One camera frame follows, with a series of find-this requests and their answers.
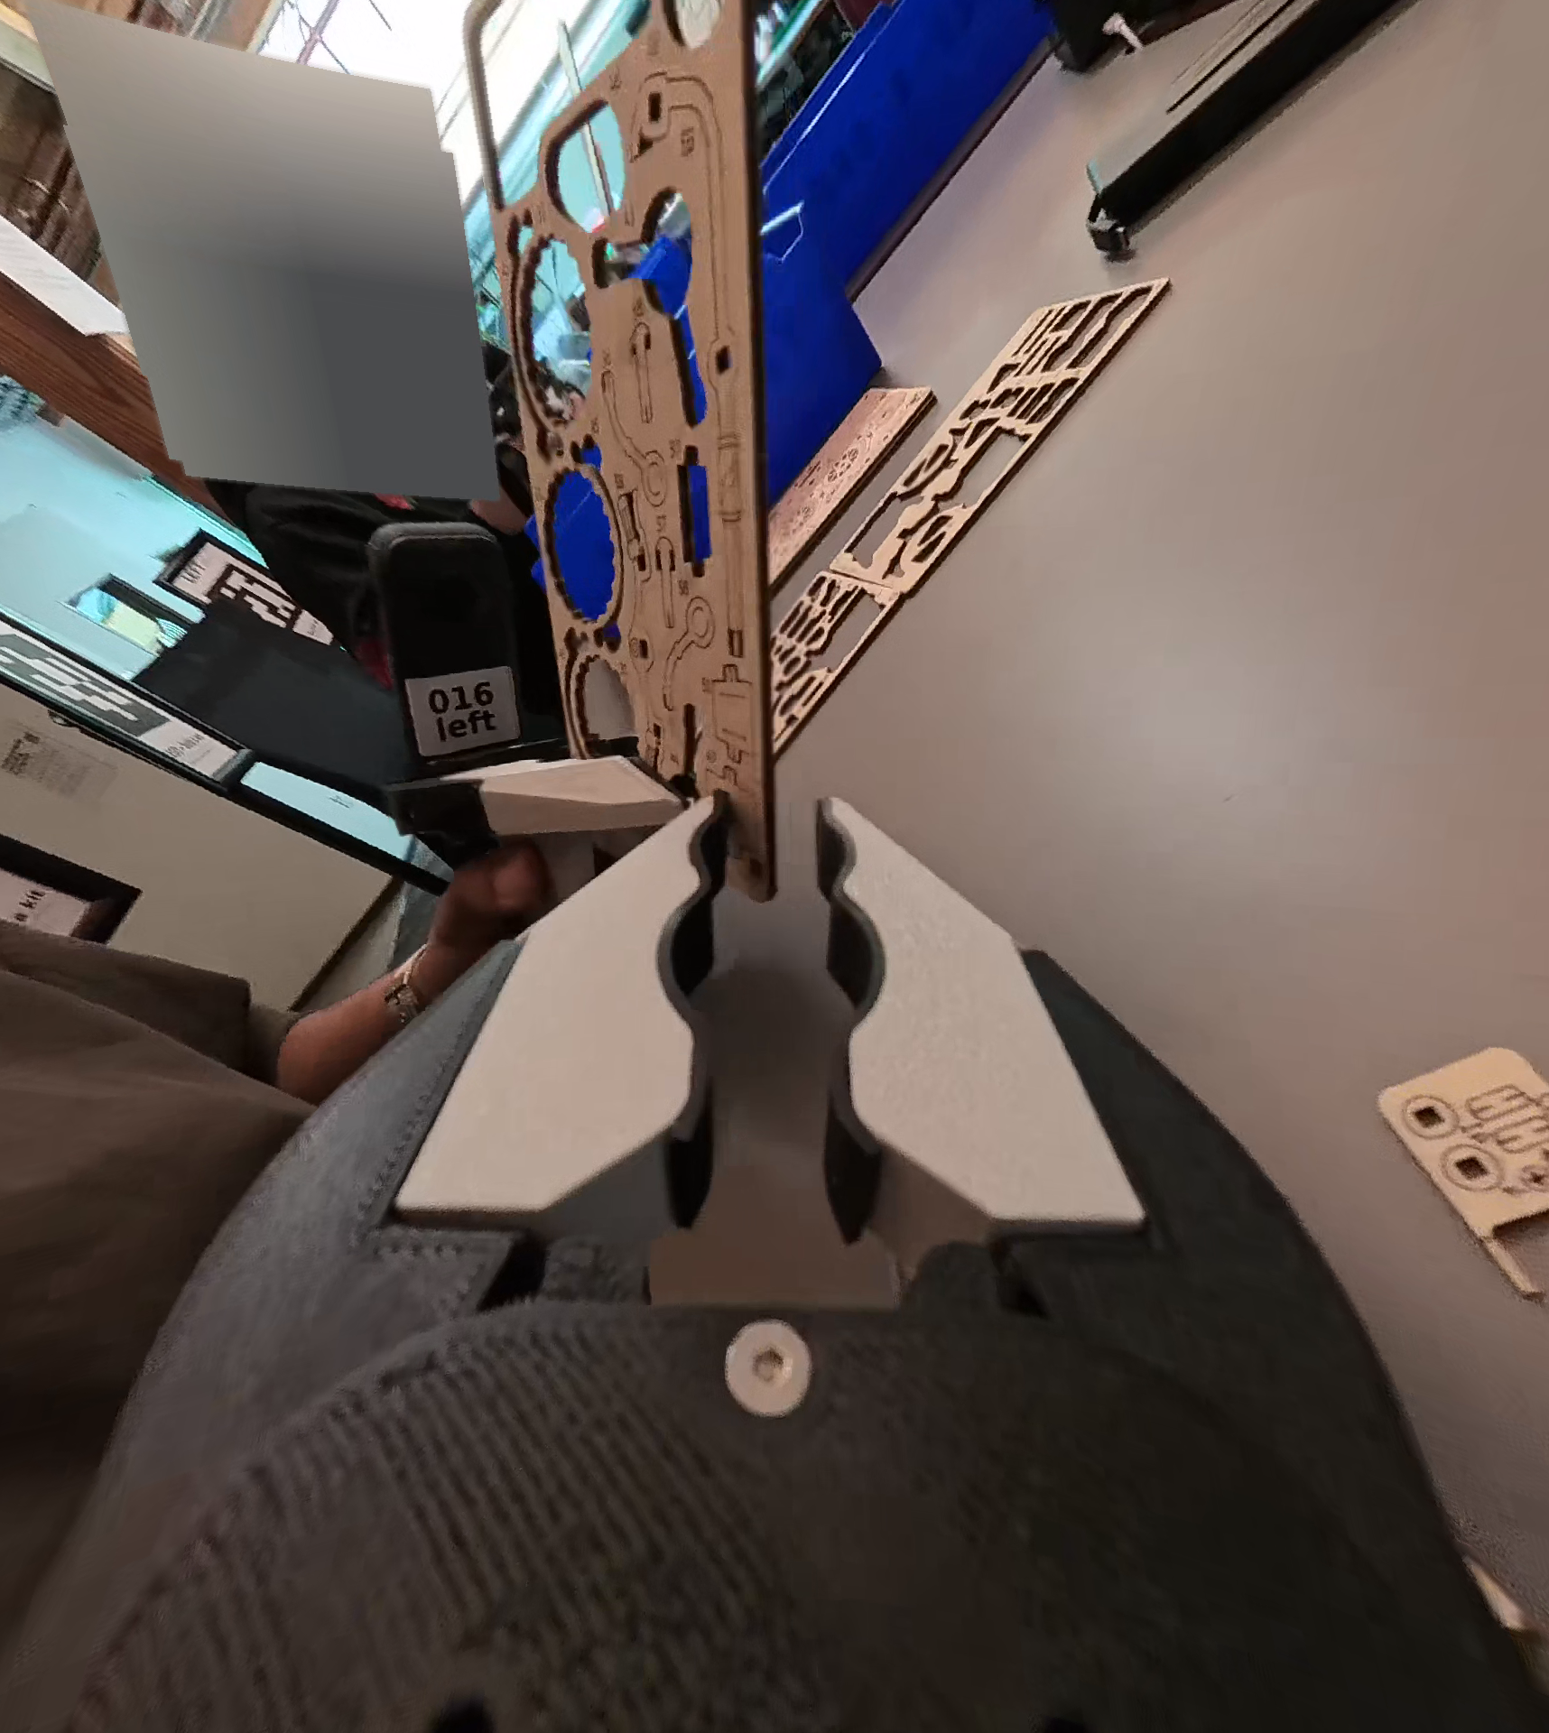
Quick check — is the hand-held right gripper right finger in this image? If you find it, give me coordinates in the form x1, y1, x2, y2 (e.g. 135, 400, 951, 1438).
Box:
815, 795, 1151, 1274

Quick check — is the brown wooden parts board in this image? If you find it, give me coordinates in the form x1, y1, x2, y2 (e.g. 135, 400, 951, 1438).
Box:
765, 386, 936, 586

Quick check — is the person's left hand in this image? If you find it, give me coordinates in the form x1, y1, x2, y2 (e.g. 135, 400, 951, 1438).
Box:
425, 842, 555, 980

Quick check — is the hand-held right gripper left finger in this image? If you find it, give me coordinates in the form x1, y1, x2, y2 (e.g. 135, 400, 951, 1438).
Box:
389, 794, 734, 1274

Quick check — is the long black bar device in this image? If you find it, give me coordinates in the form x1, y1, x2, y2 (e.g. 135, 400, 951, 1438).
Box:
1083, 0, 1415, 261

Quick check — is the tiny wooden puzzle piece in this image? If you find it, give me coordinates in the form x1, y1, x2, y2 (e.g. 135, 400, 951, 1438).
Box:
1462, 1554, 1537, 1642

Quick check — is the large blue plastic bin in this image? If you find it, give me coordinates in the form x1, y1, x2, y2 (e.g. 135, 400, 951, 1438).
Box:
541, 0, 888, 640

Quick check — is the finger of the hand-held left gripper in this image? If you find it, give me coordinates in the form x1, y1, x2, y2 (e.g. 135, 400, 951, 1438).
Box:
480, 752, 691, 839

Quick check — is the person's brown clothing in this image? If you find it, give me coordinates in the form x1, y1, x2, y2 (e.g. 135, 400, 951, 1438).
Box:
0, 904, 322, 1733

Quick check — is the grey desk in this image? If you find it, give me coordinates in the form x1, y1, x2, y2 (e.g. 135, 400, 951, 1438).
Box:
665, 0, 1549, 1733

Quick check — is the person's left forearm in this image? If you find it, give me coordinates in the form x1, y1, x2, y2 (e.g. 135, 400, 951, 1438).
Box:
272, 963, 454, 1108

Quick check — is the small wooden parts card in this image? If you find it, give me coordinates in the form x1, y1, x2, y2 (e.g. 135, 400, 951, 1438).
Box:
1375, 1045, 1549, 1304

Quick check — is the large wooden parts sheet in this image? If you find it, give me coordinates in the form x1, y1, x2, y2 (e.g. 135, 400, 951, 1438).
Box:
465, 0, 779, 904

